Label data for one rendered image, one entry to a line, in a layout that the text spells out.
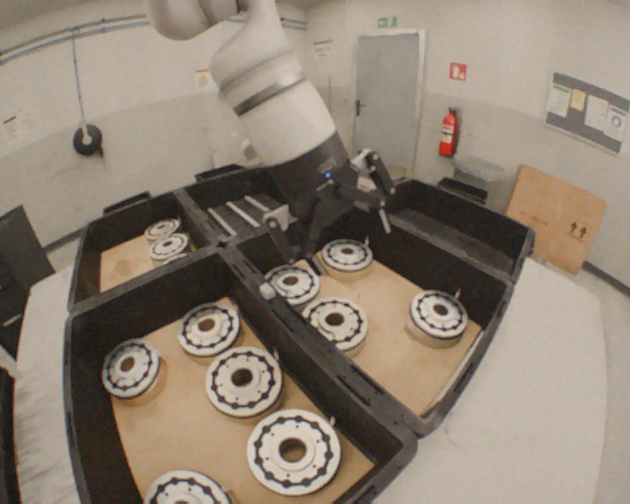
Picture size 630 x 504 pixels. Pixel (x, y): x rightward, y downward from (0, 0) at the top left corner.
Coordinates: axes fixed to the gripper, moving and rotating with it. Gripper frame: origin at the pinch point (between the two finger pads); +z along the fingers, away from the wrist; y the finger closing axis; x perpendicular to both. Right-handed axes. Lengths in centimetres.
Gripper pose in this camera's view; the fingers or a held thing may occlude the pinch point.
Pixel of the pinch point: (353, 248)
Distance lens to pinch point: 30.5
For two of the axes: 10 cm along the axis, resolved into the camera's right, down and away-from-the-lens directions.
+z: 4.4, 6.8, 5.9
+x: -3.8, -4.6, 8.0
